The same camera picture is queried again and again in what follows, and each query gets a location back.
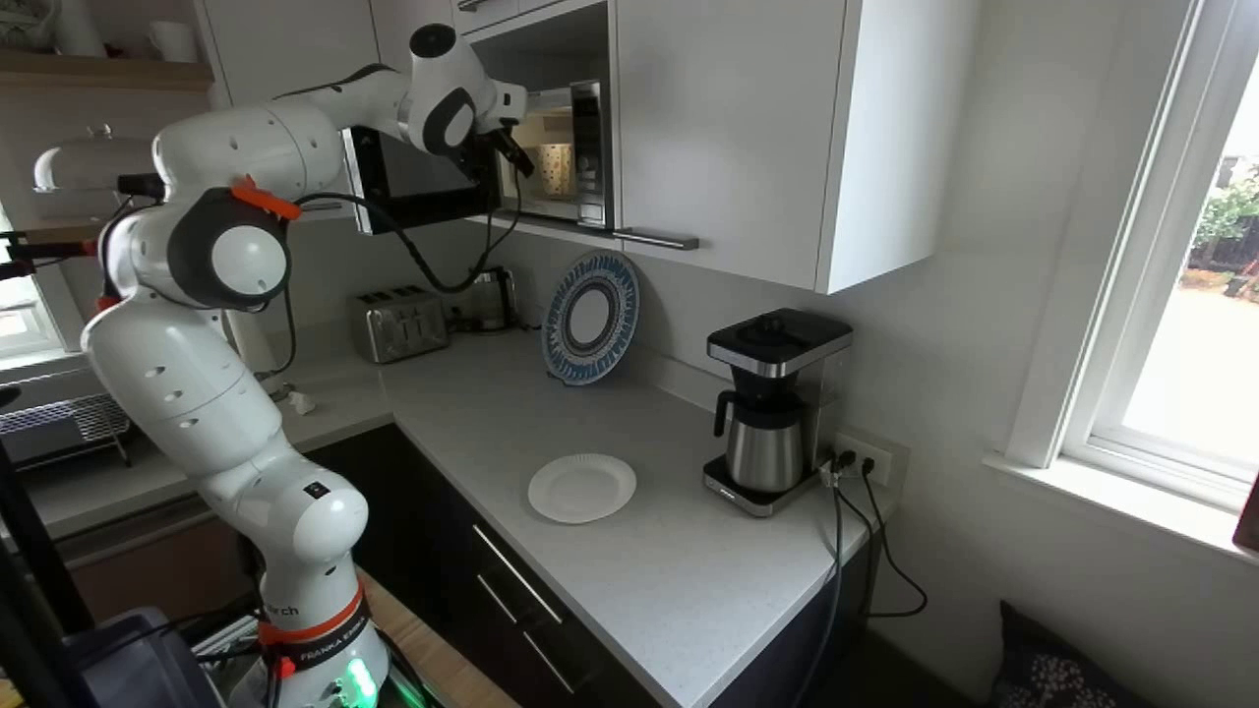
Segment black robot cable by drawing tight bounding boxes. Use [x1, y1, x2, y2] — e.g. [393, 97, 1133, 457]
[292, 190, 528, 295]

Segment steel toaster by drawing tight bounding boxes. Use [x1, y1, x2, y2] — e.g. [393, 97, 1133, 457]
[355, 281, 451, 371]

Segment white double wall outlet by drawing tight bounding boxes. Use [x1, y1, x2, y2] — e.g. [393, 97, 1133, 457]
[817, 428, 910, 493]

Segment white framed window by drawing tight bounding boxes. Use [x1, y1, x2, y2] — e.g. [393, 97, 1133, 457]
[1005, 0, 1259, 515]

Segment grey blue power cord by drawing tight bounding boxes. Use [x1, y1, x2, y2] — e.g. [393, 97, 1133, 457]
[789, 468, 849, 708]

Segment dark blue box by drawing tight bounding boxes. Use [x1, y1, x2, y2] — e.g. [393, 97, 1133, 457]
[61, 601, 221, 708]

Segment blue patterned decorative plate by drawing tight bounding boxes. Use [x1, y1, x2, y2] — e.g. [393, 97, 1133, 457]
[539, 249, 649, 389]

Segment glass electric kettle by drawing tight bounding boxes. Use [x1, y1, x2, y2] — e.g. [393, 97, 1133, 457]
[465, 264, 518, 333]

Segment stainless steel microwave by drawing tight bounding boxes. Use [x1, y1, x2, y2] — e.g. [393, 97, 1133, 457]
[456, 73, 612, 234]

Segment plain white plate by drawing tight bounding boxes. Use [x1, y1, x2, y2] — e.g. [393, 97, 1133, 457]
[522, 448, 641, 525]

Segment dark lower cabinet drawers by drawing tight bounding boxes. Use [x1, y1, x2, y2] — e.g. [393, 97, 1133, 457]
[326, 419, 882, 708]

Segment black power cord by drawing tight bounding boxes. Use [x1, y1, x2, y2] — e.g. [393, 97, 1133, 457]
[849, 464, 935, 620]

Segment white rounded appliance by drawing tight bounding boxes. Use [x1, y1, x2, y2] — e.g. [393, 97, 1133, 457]
[30, 131, 161, 199]

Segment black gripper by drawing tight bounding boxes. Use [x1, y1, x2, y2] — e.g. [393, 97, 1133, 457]
[485, 118, 541, 182]

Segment wooden wall shelf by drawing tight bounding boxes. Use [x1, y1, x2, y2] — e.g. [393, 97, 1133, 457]
[0, 52, 212, 95]

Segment white cup on shelf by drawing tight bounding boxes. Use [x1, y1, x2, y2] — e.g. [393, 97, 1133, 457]
[146, 14, 202, 68]

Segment dark patterned cushion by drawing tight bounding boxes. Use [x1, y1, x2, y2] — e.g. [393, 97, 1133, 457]
[987, 597, 1158, 708]

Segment black tripod pole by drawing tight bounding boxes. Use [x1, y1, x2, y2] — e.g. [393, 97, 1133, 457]
[0, 448, 91, 708]

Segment white upper cabinet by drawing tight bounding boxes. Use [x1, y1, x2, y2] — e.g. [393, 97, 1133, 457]
[607, 0, 979, 295]

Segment black and steel coffee maker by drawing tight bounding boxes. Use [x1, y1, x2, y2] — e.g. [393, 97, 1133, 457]
[699, 306, 856, 520]

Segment steel cabinet handle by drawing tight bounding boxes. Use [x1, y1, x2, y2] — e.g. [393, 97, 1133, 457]
[612, 222, 705, 250]

